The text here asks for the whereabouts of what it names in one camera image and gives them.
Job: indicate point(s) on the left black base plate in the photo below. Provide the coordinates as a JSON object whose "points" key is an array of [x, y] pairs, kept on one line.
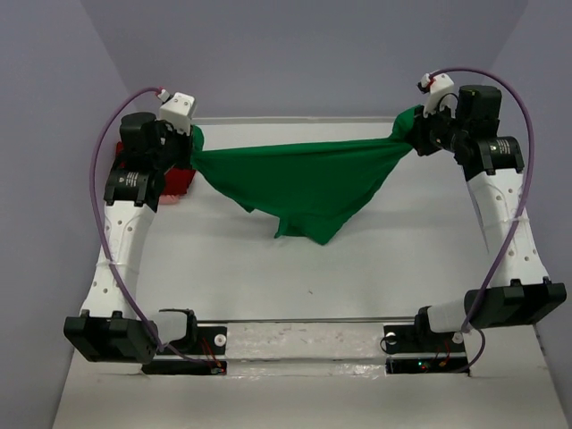
{"points": [[205, 357]]}

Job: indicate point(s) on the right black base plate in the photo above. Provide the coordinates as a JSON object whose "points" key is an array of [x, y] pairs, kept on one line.
{"points": [[408, 352]]}

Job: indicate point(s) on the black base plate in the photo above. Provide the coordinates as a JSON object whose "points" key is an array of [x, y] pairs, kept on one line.
{"points": [[408, 352], [205, 357]]}

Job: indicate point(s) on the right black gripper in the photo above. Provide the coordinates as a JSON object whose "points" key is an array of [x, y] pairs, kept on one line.
{"points": [[421, 135]]}

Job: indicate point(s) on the white front platform board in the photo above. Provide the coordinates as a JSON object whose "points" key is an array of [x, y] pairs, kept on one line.
{"points": [[510, 387]]}

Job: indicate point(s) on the pink folded t shirt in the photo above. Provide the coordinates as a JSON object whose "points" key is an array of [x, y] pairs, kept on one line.
{"points": [[169, 200]]}

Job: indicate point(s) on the green t shirt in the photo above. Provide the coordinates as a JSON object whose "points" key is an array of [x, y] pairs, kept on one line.
{"points": [[312, 188]]}

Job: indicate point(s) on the red folded t shirt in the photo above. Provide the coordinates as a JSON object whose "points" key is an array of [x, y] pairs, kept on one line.
{"points": [[178, 181]]}

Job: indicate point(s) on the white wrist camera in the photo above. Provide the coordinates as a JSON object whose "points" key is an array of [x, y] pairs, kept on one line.
{"points": [[438, 89], [177, 109]]}

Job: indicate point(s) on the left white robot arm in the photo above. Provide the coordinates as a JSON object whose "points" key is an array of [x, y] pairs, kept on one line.
{"points": [[110, 326]]}

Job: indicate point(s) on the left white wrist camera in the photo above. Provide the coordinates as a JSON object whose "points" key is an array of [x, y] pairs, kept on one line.
{"points": [[177, 109]]}

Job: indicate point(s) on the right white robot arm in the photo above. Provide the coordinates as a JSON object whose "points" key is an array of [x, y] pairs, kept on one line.
{"points": [[517, 289]]}

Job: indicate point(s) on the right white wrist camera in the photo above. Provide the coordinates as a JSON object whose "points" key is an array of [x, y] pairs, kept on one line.
{"points": [[438, 89]]}

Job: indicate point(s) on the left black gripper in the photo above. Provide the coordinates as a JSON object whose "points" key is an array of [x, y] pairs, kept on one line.
{"points": [[164, 128]]}

